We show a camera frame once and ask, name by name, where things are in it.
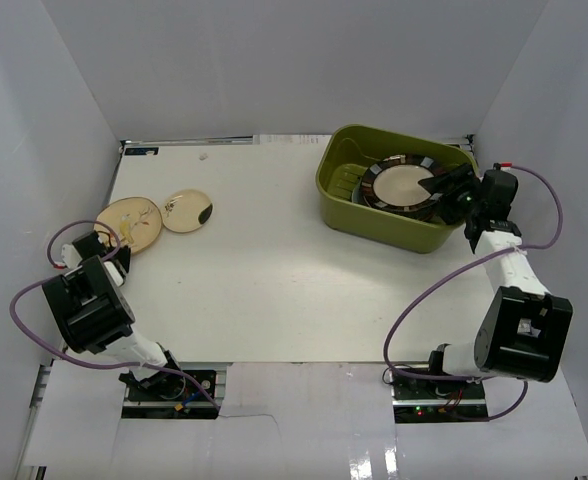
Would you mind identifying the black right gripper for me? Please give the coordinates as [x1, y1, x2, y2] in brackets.
[419, 163, 482, 227]

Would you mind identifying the tan bird branch plate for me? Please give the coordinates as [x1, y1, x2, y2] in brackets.
[94, 197, 163, 255]

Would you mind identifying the black striped rim cream plate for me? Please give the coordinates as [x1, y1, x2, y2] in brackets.
[351, 154, 459, 225]

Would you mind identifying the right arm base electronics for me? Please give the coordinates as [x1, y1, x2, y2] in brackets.
[381, 367, 489, 425]

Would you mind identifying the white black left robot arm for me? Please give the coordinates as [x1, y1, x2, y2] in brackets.
[42, 230, 186, 400]

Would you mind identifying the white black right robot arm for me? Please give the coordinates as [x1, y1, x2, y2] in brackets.
[419, 165, 573, 399]

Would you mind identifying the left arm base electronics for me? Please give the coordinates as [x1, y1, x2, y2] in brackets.
[119, 362, 228, 420]

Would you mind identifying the olive green plastic bin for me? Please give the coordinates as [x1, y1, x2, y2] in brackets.
[315, 125, 478, 254]

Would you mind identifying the cream small insect plate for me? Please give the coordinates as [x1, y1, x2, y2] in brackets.
[161, 189, 213, 234]

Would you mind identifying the blue label sticker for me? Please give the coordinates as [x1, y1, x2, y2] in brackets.
[123, 146, 159, 156]

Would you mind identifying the white printed paper sheet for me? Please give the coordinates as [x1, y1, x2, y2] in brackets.
[253, 134, 331, 146]

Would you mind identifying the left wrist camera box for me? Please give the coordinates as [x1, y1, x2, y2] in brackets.
[57, 244, 83, 270]

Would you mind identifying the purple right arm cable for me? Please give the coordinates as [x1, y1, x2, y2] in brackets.
[382, 163, 566, 423]

